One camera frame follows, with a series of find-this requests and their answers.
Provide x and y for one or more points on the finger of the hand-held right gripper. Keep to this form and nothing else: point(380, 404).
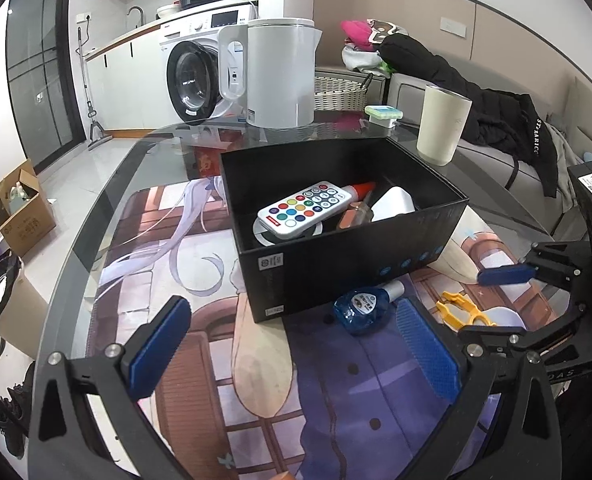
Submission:
point(541, 332)
point(506, 275)

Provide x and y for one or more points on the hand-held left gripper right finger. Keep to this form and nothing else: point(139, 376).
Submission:
point(426, 347)

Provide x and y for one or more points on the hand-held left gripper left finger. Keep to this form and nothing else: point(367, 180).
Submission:
point(158, 345)

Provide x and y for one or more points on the yellow plastic clip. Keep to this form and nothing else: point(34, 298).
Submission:
point(463, 310)

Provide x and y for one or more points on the blue bottle with white cap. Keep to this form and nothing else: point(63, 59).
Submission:
point(361, 307)

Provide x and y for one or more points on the black cardboard box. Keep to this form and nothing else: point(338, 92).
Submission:
point(336, 265)

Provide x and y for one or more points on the round silver metal tin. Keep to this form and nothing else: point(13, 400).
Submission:
point(262, 232)

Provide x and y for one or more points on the white glue bottle orange cap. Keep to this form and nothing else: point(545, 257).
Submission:
point(361, 190)

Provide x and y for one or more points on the white remote with coloured buttons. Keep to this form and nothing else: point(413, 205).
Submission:
point(298, 207)

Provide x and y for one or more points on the white round dish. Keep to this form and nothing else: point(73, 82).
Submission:
point(508, 316)

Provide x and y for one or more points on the printed table mat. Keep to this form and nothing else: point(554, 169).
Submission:
point(201, 360)

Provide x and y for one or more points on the grey sofa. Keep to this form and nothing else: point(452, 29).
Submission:
point(501, 170)

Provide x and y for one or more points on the grey cloth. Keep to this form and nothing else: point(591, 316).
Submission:
point(566, 170)

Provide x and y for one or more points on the beige trash bin black bag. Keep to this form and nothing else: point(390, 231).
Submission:
point(18, 305)

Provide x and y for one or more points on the black shoes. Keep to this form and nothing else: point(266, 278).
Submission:
point(13, 410)

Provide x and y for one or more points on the cream cup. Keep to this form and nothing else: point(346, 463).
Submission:
point(441, 125)

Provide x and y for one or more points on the brown cardboard box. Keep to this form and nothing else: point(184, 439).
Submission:
point(26, 220)

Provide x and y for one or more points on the black jacket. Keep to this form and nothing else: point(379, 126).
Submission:
point(456, 95)

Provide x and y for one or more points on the green and white sponge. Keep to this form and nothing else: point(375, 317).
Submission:
point(383, 114)

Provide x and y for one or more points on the mop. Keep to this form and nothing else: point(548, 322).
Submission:
point(93, 125)

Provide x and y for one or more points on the wicker basket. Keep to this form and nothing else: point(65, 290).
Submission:
point(338, 92)

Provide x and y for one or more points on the white kitchen counter cabinet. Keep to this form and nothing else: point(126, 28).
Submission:
point(126, 85)

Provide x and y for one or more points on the pink and white clothes pile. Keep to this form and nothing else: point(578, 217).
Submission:
point(357, 32)

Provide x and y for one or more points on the white washing machine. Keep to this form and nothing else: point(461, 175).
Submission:
point(191, 60)

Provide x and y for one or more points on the white electric kettle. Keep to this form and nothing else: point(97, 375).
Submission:
point(281, 75)

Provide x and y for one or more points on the dark glass door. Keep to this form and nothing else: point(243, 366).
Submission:
point(38, 60)

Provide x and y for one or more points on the kitchen faucet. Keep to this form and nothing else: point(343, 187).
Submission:
point(137, 12)

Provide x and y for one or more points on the white bowl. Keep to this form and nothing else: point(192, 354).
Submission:
point(167, 10)

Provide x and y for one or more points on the beige wall switch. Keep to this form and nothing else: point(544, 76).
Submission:
point(452, 26)

